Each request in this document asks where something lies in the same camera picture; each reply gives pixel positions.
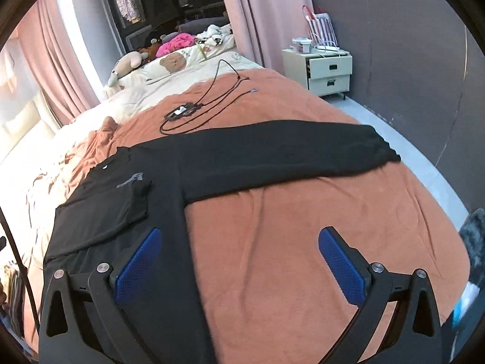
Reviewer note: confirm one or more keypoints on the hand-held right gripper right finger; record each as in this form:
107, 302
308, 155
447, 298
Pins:
341, 265

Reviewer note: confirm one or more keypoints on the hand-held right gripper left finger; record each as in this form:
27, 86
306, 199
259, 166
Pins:
138, 265

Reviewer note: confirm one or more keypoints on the black sweater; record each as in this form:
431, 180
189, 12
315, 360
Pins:
265, 151

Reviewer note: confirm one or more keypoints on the pile of folded clothes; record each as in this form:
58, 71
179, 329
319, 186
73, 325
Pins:
13, 295

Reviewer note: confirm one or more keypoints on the orange blanket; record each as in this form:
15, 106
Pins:
284, 254

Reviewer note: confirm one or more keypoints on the grey fluffy rug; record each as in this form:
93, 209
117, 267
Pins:
473, 231

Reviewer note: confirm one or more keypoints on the small black device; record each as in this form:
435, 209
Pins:
179, 112

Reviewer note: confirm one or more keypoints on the cream nightstand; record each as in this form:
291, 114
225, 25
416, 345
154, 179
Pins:
322, 70

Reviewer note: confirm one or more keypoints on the cream bear print quilt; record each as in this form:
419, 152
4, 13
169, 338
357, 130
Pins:
178, 68

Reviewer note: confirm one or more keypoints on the beige plush toy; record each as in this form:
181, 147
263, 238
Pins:
127, 62

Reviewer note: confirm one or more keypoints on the pink curtain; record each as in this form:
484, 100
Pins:
265, 15
64, 64

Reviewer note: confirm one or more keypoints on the brown plush toy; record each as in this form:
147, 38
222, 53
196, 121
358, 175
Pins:
149, 50

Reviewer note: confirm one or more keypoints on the white power strip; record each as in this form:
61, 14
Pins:
333, 49

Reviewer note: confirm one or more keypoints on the pink fluffy cloth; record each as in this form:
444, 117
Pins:
174, 43

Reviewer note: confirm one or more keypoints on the red striped tote bag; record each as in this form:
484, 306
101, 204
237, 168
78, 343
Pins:
322, 26

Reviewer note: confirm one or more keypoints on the black and white printed cloth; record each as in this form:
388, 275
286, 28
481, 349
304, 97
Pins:
214, 36

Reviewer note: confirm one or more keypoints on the grey cushion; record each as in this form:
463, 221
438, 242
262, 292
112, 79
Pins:
201, 24

